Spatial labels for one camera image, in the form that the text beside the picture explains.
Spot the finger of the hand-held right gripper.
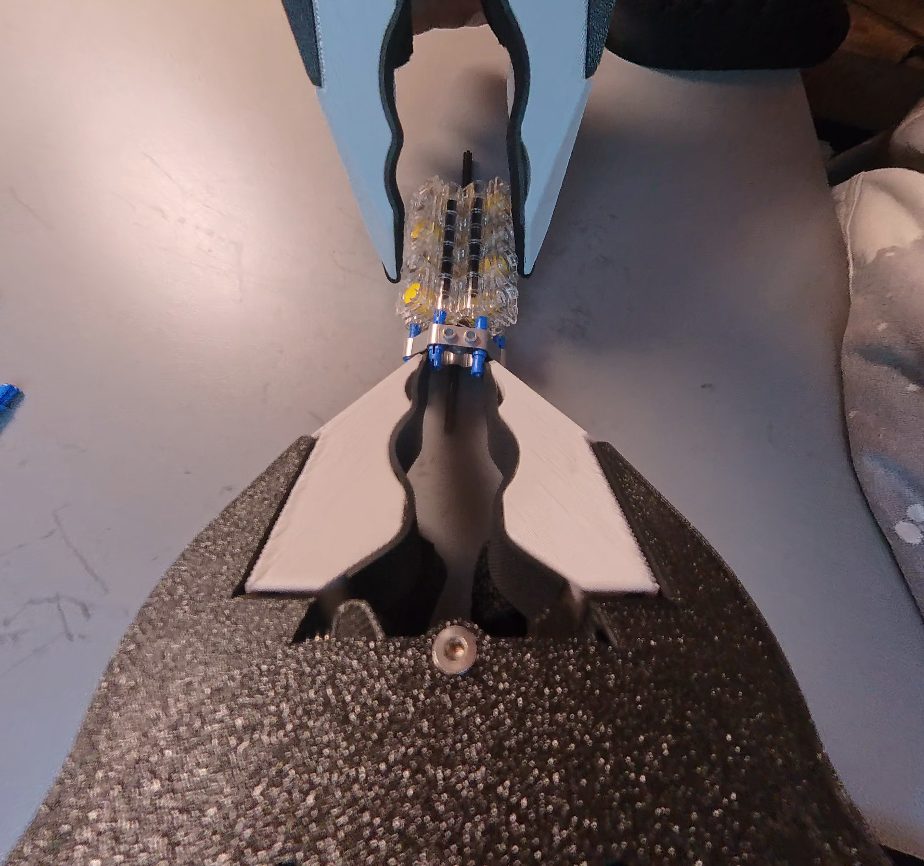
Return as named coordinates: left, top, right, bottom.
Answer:
left=307, top=0, right=412, bottom=284
left=482, top=0, right=595, bottom=276

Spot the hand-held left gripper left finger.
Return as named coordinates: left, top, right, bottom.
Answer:
left=247, top=361, right=430, bottom=600

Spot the clear block with yellow pistons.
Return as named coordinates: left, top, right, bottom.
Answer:
left=398, top=174, right=522, bottom=330

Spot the grey beam frame with holes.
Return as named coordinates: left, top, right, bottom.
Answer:
left=400, top=323, right=508, bottom=375

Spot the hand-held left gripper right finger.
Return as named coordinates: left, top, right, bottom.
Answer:
left=489, top=362, right=661, bottom=642

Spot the black office chair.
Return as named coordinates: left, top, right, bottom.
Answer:
left=605, top=0, right=850, bottom=74

